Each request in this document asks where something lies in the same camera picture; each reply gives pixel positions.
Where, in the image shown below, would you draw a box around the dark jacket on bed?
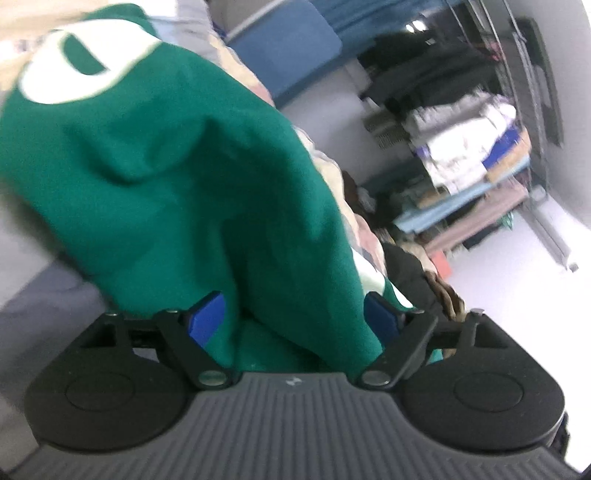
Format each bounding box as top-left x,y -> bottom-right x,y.
383,243 -> 467,322

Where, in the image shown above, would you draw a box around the black hanging garments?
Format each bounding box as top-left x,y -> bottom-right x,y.
360,31 -> 499,119

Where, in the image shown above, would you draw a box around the metal clothes rack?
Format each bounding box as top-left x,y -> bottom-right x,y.
462,1 -> 579,272

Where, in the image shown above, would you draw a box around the blue curtain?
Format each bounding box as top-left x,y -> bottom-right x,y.
311,0 -> 458,54

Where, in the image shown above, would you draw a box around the blue chair cushion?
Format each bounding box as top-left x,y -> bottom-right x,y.
226,1 -> 342,108

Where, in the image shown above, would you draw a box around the pastel patchwork bed cover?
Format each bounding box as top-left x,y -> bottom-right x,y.
1,1 -> 403,466

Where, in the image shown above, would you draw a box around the green hooded sweatshirt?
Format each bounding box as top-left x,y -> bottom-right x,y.
0,3 -> 445,375

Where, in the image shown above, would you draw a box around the stack of folded clothes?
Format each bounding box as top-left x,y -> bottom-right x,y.
359,89 -> 531,253

